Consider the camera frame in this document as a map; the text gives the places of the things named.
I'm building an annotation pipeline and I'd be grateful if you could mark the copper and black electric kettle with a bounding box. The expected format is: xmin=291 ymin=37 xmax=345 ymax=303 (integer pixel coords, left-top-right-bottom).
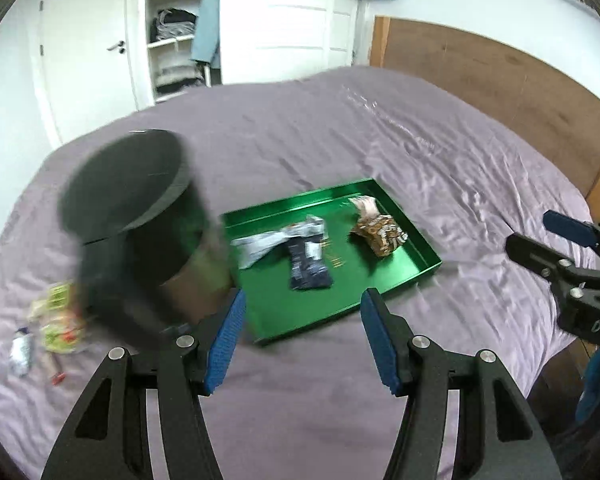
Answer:
xmin=57 ymin=129 xmax=236 ymax=353

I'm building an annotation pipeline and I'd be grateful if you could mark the wooden headboard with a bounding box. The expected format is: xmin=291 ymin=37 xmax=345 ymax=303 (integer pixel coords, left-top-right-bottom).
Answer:
xmin=370 ymin=15 xmax=600 ymax=211

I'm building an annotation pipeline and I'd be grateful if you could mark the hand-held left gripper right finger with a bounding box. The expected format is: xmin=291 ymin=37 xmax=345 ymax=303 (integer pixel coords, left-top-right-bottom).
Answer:
xmin=360 ymin=287 xmax=563 ymax=480

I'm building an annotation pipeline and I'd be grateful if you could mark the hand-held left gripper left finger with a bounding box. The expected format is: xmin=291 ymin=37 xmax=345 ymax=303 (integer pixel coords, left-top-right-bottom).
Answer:
xmin=42 ymin=287 xmax=248 ymax=480

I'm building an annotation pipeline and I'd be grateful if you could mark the clear snack bag yellow label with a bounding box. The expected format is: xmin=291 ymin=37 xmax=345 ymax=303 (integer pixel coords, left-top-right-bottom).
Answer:
xmin=29 ymin=282 xmax=86 ymax=356

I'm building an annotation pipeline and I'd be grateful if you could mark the pink striped snack packet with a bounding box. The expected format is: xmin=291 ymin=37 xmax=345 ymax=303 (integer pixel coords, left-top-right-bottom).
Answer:
xmin=349 ymin=196 xmax=381 ymax=221

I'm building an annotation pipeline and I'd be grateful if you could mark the purple bed sheet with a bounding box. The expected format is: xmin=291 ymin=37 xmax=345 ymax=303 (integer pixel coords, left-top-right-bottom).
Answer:
xmin=0 ymin=65 xmax=598 ymax=480

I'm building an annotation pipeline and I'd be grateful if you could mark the brown oat snack packet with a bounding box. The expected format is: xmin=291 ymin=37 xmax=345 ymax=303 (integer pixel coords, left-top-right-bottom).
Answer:
xmin=350 ymin=214 xmax=409 ymax=257

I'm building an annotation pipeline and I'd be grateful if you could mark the blue-grey hanging garment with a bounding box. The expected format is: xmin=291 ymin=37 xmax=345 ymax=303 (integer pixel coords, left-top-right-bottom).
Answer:
xmin=190 ymin=0 xmax=224 ymax=68

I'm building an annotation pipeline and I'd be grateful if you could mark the white wardrobe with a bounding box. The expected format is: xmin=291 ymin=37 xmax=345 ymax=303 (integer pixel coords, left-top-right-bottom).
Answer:
xmin=125 ymin=0 xmax=362 ymax=107

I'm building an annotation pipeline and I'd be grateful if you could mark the pale folded clothes stack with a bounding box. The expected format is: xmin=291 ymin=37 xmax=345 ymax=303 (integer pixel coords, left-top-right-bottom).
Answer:
xmin=154 ymin=62 xmax=204 ymax=94

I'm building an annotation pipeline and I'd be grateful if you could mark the crumpled white red-ended snack packet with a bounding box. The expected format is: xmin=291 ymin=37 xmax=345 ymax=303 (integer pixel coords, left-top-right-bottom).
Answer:
xmin=9 ymin=327 xmax=35 ymax=377

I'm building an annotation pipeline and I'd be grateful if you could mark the white door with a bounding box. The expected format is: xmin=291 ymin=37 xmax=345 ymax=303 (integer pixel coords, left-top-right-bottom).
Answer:
xmin=32 ymin=0 xmax=142 ymax=147

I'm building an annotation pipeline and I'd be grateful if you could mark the long white snack packet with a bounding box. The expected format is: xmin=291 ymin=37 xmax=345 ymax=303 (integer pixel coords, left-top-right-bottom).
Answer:
xmin=231 ymin=215 xmax=327 ymax=269

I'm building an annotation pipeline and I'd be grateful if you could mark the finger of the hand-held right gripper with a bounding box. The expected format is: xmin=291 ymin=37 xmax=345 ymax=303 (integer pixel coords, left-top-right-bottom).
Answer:
xmin=505 ymin=232 xmax=587 ymax=291
xmin=542 ymin=210 xmax=600 ymax=271

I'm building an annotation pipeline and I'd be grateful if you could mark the black snack packet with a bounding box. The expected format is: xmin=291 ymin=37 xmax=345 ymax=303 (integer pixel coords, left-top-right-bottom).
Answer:
xmin=286 ymin=237 xmax=335 ymax=292

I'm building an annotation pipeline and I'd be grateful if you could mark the green metal tray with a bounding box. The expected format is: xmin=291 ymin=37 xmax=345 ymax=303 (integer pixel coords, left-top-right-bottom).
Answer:
xmin=220 ymin=177 xmax=442 ymax=346

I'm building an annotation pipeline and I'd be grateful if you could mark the small orange wrapped snack bar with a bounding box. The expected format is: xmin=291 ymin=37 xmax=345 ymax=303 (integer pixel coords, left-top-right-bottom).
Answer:
xmin=49 ymin=355 xmax=67 ymax=387

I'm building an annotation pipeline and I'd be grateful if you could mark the dark grey folded clothes stack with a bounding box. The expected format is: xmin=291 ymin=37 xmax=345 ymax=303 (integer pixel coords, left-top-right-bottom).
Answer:
xmin=150 ymin=7 xmax=199 ymax=41

